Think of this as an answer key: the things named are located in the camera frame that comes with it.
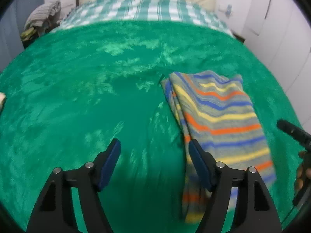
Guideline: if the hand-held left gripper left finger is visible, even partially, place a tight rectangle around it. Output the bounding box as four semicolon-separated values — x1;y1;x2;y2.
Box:
26;138;121;233

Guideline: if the grey striped cloth pile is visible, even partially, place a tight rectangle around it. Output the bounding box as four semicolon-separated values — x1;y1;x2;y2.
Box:
24;0;61;28

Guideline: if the blue curtain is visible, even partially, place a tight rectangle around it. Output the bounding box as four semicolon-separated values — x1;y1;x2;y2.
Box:
0;0;45;73

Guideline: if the white wardrobe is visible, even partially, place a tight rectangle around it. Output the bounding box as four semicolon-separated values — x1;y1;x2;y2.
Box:
240;0;311;95

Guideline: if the green checkered bed sheet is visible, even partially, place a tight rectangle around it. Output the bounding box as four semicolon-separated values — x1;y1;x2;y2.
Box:
52;0;235;38

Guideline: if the striped knit sweater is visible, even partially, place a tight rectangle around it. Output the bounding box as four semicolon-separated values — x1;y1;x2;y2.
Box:
160;70;277;224

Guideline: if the dark bedside table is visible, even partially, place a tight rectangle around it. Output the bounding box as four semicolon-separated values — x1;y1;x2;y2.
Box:
22;19;60;48

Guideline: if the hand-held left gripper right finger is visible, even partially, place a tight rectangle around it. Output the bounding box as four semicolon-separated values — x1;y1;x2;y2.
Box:
188;139;283;233

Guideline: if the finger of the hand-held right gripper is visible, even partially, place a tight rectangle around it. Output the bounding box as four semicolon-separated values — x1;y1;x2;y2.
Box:
277;119;311;152

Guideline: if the person's right hand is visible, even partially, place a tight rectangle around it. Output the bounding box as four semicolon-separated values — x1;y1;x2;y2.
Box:
294;150;309;192

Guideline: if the green floral blanket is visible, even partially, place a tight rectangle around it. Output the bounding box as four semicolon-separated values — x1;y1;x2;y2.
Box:
0;21;302;233

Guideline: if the yellow green cloth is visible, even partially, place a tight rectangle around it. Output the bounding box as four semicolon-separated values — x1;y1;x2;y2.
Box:
21;28;37;40

